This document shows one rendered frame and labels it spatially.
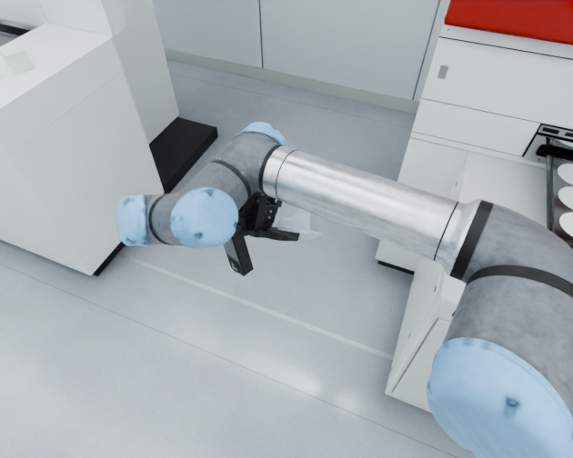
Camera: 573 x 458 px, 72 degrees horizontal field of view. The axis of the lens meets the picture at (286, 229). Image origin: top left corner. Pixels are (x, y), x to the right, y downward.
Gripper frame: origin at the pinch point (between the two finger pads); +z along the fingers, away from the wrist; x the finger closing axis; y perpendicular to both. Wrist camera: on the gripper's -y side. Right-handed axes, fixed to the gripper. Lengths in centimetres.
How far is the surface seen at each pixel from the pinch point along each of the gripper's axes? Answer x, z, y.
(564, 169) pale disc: -22, 85, 22
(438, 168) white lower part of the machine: 16, 85, 11
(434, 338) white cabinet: -18, 49, -31
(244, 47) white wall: 228, 138, 48
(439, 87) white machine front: 15, 66, 36
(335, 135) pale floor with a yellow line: 132, 160, 3
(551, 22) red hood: -11, 60, 55
